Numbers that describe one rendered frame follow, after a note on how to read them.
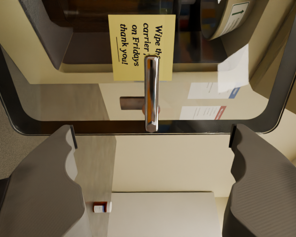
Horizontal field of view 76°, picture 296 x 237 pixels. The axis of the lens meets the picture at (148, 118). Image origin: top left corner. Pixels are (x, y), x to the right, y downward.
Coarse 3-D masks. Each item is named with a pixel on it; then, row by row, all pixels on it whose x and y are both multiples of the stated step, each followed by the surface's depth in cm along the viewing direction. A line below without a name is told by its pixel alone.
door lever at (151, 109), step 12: (144, 60) 19; (156, 60) 19; (144, 72) 20; (156, 72) 20; (144, 84) 20; (156, 84) 20; (156, 96) 21; (144, 108) 27; (156, 108) 21; (156, 120) 22
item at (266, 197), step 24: (240, 144) 9; (264, 144) 9; (240, 168) 9; (264, 168) 8; (288, 168) 8; (240, 192) 7; (264, 192) 7; (288, 192) 7; (240, 216) 6; (264, 216) 6; (288, 216) 6
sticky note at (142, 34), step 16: (112, 16) 21; (128, 16) 21; (144, 16) 21; (160, 16) 21; (112, 32) 22; (128, 32) 22; (144, 32) 22; (160, 32) 22; (112, 48) 23; (128, 48) 23; (144, 48) 23; (160, 48) 23; (112, 64) 24; (128, 64) 24; (160, 64) 24; (128, 80) 25; (160, 80) 25
